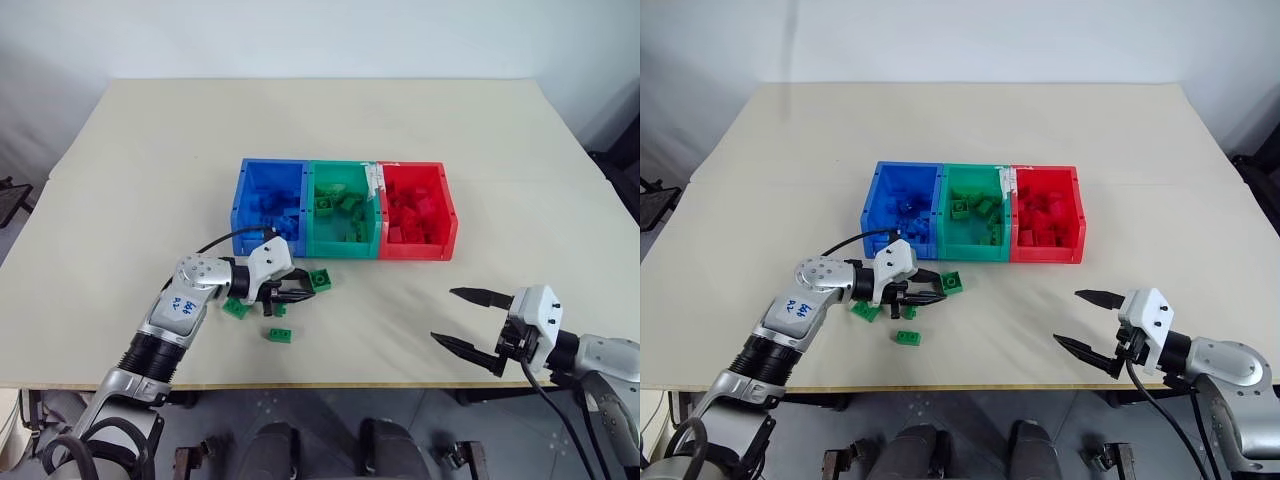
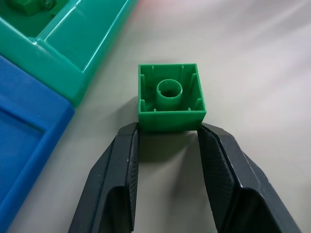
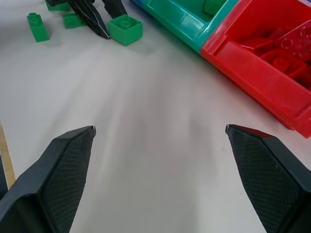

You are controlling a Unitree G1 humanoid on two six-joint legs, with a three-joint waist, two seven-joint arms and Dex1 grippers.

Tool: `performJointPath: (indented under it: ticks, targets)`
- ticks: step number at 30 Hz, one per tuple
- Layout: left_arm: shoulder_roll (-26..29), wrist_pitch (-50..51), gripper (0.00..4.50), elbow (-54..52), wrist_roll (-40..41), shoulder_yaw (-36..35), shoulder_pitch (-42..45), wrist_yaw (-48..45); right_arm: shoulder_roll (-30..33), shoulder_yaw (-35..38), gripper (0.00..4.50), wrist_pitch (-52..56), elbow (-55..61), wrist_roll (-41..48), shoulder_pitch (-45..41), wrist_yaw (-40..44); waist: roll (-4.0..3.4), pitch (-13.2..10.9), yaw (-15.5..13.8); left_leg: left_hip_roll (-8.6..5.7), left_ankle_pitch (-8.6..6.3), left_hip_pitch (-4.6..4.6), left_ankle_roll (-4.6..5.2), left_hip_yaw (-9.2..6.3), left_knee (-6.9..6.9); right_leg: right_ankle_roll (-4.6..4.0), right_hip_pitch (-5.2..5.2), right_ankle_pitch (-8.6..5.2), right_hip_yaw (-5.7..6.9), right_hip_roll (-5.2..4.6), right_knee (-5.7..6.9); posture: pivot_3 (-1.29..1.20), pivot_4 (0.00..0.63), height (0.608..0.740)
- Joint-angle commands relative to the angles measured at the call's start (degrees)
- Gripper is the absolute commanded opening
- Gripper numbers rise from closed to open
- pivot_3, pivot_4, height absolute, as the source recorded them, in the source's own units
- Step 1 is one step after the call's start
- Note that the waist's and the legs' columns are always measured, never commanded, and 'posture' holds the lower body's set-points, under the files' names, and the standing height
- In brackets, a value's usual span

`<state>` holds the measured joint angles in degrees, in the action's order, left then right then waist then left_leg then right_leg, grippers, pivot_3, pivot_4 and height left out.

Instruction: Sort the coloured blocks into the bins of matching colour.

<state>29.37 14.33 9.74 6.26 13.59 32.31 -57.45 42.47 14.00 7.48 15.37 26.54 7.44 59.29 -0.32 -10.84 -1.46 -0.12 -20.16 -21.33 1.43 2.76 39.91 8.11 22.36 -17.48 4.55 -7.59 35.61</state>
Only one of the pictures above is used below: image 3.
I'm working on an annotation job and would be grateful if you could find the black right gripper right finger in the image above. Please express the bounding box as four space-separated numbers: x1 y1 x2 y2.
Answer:
225 124 311 233

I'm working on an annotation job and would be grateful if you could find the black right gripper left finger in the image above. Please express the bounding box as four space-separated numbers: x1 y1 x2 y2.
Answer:
0 125 97 233

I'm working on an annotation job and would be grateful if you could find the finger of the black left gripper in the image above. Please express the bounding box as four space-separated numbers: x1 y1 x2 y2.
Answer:
101 0 127 19
68 0 113 40

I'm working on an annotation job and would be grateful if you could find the small green block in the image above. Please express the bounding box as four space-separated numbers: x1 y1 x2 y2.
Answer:
62 13 86 30
45 0 71 12

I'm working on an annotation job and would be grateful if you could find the large green cube block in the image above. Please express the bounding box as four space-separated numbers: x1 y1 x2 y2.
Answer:
107 14 144 47

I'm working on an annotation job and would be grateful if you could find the tall narrow green block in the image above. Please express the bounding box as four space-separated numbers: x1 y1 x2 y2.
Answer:
26 12 51 43

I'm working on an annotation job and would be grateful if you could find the green plastic bin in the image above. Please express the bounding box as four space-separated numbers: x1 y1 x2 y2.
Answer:
140 0 242 54

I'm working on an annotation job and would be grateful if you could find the red plastic bin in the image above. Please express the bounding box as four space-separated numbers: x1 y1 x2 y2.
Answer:
200 0 311 139

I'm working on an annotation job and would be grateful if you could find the red square block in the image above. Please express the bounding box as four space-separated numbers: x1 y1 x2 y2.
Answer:
259 49 308 80

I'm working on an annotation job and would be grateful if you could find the red sloped block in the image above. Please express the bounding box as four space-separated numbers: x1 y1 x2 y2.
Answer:
240 36 275 53

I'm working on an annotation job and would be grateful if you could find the red studded plate block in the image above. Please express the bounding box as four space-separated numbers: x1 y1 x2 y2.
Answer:
275 19 311 63

